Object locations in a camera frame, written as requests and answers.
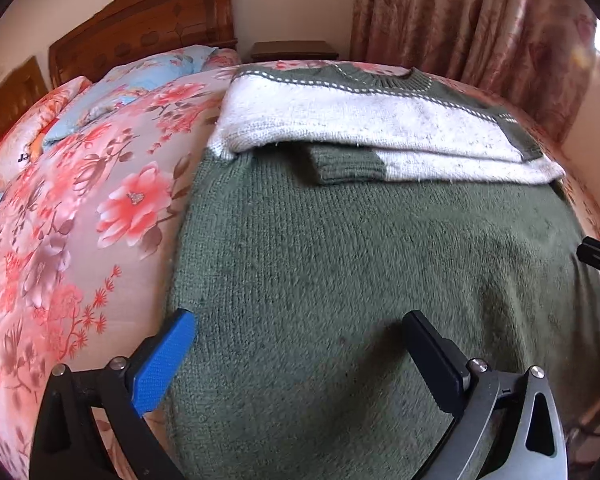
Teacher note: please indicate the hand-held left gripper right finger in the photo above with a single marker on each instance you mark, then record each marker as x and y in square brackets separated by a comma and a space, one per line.
[432, 355]

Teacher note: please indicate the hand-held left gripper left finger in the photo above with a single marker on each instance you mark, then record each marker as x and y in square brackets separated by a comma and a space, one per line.
[160, 360]

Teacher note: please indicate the green and white knitted sweater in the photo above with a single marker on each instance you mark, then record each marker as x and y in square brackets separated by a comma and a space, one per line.
[330, 270]

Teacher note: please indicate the bed with pink floral sheet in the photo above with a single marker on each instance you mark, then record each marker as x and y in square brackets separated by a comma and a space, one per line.
[105, 270]

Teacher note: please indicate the pink floral curtain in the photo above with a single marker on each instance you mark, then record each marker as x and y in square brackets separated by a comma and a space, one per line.
[460, 15]

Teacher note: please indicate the folded blue floral quilt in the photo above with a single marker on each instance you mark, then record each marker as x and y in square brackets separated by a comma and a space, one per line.
[130, 80]

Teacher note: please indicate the small wooden headboard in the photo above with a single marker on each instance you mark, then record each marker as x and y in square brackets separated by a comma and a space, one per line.
[15, 95]

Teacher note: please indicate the pink and blue floral pillow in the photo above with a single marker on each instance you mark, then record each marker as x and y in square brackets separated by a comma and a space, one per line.
[222, 58]

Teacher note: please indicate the dark wooden nightstand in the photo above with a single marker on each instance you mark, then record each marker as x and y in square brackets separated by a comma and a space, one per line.
[295, 51]

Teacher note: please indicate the large carved wooden headboard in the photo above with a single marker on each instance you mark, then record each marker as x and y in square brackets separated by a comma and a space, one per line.
[145, 15]

